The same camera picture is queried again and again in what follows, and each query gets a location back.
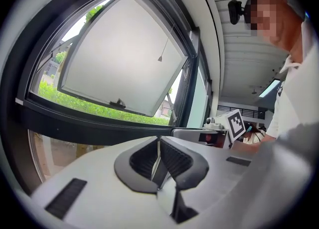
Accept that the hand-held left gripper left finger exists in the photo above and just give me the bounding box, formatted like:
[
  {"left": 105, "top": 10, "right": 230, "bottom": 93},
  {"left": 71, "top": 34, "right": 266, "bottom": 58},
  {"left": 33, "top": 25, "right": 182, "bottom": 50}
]
[{"left": 30, "top": 135, "right": 175, "bottom": 229}]

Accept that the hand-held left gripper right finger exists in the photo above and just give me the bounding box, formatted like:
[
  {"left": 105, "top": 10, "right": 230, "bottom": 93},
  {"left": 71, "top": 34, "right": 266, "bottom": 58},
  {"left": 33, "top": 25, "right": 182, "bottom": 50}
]
[{"left": 160, "top": 135, "right": 260, "bottom": 217}]

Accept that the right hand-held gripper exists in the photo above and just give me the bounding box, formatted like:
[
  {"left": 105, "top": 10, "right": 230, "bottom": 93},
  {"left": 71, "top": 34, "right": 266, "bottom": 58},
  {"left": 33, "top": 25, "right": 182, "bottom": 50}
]
[{"left": 171, "top": 108, "right": 247, "bottom": 150}]

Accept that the white blind cord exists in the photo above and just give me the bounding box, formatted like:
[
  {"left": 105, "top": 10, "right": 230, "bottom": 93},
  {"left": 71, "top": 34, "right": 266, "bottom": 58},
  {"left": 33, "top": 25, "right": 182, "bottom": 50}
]
[{"left": 157, "top": 22, "right": 177, "bottom": 62}]

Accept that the dark-framed window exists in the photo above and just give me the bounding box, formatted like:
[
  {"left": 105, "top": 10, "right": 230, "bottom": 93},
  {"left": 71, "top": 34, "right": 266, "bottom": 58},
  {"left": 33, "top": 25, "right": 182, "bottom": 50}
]
[{"left": 2, "top": 0, "right": 215, "bottom": 196}]

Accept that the black railing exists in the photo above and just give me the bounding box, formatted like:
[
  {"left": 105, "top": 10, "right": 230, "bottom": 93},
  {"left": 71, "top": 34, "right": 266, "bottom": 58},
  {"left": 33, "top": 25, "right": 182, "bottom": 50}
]
[{"left": 217, "top": 105, "right": 265, "bottom": 119}]

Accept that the green hedge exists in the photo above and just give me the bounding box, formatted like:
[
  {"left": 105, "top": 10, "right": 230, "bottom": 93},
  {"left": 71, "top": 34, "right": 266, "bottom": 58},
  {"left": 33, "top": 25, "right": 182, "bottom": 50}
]
[{"left": 38, "top": 80, "right": 172, "bottom": 126}]

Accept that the rectangular ceiling light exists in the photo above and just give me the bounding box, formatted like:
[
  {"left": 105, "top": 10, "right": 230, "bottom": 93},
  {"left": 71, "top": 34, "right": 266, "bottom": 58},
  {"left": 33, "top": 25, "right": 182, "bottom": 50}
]
[{"left": 258, "top": 79, "right": 282, "bottom": 99}]

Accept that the frosted glass window sash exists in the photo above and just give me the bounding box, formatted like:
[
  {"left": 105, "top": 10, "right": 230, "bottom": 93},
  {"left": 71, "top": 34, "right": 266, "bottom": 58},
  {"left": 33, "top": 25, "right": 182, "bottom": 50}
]
[{"left": 56, "top": 0, "right": 194, "bottom": 117}]

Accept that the person's white t-shirt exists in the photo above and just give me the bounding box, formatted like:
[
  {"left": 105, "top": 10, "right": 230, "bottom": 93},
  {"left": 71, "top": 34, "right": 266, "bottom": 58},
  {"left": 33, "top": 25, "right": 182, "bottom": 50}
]
[{"left": 265, "top": 21, "right": 319, "bottom": 140}]

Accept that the person's head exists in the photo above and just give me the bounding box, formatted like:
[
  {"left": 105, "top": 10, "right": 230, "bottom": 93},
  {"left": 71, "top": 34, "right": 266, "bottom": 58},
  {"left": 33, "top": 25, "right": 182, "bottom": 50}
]
[{"left": 245, "top": 0, "right": 306, "bottom": 59}]

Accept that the black window handle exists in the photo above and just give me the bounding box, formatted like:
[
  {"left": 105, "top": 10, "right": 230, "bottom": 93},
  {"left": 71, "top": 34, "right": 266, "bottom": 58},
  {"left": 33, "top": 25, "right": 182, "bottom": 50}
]
[{"left": 109, "top": 98, "right": 127, "bottom": 110}]

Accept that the black head camera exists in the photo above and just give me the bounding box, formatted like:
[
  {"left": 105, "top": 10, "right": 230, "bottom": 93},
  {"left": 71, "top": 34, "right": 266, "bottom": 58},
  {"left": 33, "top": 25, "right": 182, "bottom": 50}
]
[{"left": 227, "top": 0, "right": 247, "bottom": 25}]

